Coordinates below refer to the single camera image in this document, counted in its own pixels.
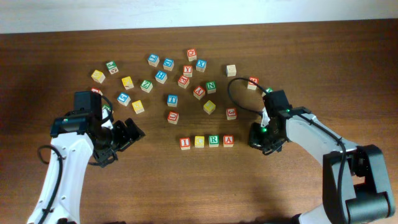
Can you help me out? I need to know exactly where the red A block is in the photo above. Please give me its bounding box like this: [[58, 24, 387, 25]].
[[223, 135, 234, 147]]

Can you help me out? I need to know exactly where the green R block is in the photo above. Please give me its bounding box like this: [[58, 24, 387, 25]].
[[208, 135, 220, 147]]

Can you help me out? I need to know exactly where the yellow C block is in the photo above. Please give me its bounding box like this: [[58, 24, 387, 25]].
[[195, 136, 205, 148]]

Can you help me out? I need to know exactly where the red I block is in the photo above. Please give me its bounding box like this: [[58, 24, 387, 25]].
[[180, 138, 191, 150]]

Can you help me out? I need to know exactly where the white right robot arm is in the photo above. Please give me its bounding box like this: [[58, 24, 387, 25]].
[[248, 90, 396, 223]]

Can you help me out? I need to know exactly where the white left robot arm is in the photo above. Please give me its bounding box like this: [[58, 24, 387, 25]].
[[28, 91, 145, 223]]

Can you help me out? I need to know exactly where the green B block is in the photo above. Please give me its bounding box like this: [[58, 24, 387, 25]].
[[102, 105, 111, 112]]

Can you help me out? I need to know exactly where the blue 5 block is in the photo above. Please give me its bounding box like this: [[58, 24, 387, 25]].
[[117, 92, 131, 106]]

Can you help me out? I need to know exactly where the red 3 block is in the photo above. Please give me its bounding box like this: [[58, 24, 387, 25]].
[[226, 108, 237, 120]]

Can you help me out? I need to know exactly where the yellow S block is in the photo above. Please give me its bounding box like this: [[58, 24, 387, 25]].
[[132, 100, 144, 114]]

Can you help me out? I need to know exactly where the green V block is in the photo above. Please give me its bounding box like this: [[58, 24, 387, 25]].
[[262, 88, 273, 96]]

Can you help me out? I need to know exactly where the red 9 block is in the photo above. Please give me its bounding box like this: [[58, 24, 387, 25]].
[[91, 88, 103, 96]]

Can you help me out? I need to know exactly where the red M block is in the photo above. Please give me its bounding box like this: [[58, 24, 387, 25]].
[[248, 77, 259, 90]]

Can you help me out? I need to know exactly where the yellow block upper left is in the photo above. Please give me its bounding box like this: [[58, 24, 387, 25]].
[[121, 76, 134, 90]]

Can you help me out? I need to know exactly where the yellow block far left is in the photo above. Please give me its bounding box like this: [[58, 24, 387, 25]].
[[91, 70, 106, 83]]

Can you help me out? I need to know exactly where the green Z block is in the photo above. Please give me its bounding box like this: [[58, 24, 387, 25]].
[[140, 80, 153, 93]]

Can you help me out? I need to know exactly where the yellow block centre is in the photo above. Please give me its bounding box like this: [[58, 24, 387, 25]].
[[203, 100, 216, 114]]

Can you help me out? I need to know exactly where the red U block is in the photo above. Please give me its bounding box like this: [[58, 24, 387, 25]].
[[167, 111, 179, 124]]

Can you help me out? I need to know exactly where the green J block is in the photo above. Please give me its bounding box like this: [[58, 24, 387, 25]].
[[106, 61, 119, 74]]

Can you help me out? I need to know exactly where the blue T block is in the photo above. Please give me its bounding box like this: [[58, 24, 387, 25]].
[[167, 95, 178, 107]]

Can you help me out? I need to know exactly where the plain wooden block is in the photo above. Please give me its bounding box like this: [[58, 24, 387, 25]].
[[226, 65, 237, 77]]

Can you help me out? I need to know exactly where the green N block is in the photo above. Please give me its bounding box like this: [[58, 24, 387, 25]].
[[206, 82, 216, 94]]

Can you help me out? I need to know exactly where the blue H block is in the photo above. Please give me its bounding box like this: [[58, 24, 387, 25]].
[[155, 70, 167, 84]]

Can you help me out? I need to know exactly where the red Y block lower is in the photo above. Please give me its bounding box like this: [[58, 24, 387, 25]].
[[193, 86, 206, 100]]

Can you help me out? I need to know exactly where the red y block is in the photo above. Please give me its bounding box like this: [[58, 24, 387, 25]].
[[183, 65, 193, 77], [193, 86, 206, 100]]

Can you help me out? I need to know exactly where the red E block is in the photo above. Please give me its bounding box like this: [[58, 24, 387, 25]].
[[177, 75, 190, 89]]

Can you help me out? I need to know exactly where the blue D block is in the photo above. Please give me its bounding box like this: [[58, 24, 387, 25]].
[[163, 58, 174, 71]]

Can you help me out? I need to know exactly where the blue X block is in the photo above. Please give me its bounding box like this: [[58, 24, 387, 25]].
[[196, 60, 207, 72]]

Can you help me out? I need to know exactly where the red Y block upper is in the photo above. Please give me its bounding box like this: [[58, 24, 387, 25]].
[[183, 65, 193, 77]]

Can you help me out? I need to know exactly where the red Q block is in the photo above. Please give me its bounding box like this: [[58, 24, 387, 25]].
[[187, 49, 197, 62]]

